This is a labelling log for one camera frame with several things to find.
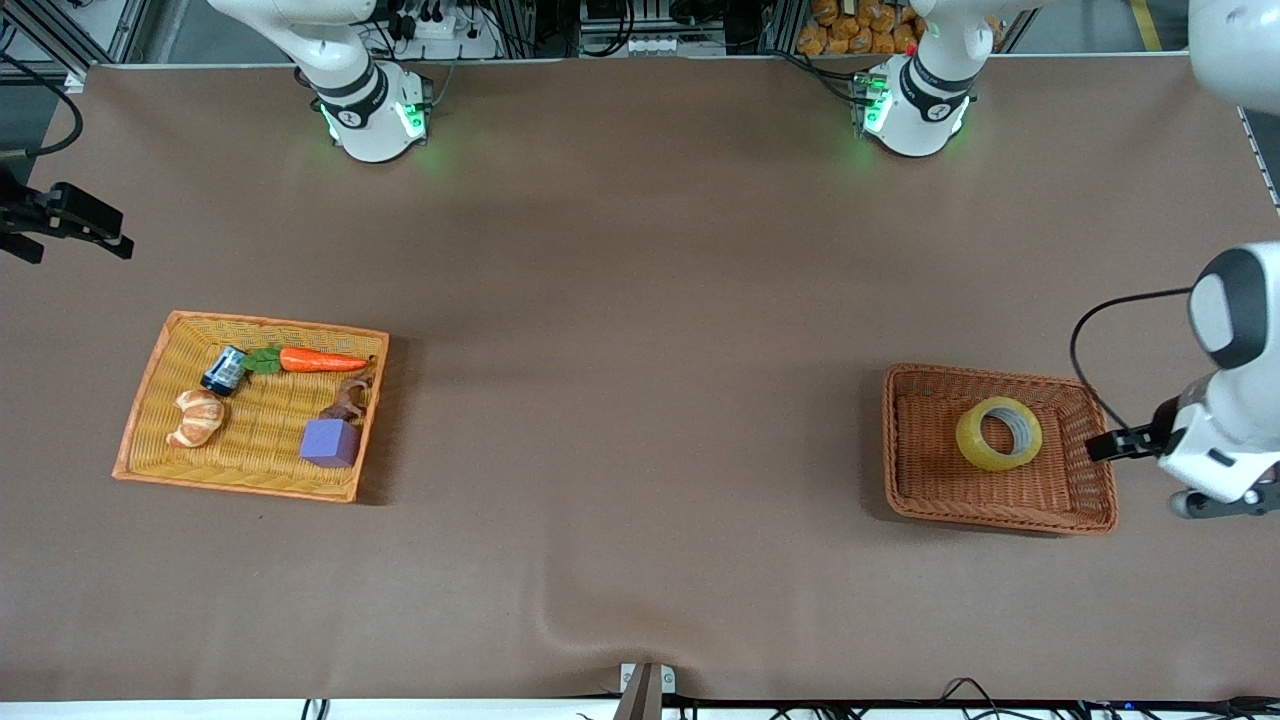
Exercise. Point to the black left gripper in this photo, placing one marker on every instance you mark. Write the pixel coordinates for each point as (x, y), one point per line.
(1140, 438)

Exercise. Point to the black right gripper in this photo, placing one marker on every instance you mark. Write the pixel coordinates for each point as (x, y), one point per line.
(40, 215)

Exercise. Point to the yellow clear tape roll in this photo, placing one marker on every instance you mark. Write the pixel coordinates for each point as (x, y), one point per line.
(970, 442)

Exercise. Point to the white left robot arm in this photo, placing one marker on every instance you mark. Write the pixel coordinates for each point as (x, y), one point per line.
(1225, 440)

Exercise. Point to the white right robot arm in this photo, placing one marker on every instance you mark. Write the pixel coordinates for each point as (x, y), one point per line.
(360, 130)

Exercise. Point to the yellow wicker basket orange rim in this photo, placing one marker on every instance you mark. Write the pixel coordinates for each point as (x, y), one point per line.
(160, 400)

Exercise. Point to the brown wicker basket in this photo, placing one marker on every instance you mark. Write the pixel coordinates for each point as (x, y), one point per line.
(920, 470)

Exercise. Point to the blue small can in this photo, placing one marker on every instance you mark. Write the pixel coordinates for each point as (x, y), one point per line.
(225, 371)

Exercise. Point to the toy croissant bread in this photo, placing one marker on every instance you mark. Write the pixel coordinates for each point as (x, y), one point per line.
(197, 418)

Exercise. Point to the orange toy carrot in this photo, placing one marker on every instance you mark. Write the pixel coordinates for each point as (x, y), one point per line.
(320, 360)

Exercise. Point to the brown toy animal figure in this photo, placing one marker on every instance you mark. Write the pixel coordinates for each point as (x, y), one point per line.
(347, 400)

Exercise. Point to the purple cube block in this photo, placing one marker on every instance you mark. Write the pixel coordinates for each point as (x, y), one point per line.
(328, 443)

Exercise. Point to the white power strip with plugs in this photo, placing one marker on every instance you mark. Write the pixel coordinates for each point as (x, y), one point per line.
(450, 40)

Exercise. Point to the pile of orange bread toys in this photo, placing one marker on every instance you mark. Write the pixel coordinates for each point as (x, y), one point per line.
(850, 30)

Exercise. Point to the long white power strip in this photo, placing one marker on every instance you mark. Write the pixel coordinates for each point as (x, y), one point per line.
(650, 46)

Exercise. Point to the aluminium frame profile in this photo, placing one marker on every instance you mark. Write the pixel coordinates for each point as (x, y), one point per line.
(100, 30)

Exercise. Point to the metal table edge bracket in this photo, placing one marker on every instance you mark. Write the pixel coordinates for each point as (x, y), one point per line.
(668, 681)

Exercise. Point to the brown strut under bracket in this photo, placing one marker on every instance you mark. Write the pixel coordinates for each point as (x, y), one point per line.
(640, 700)

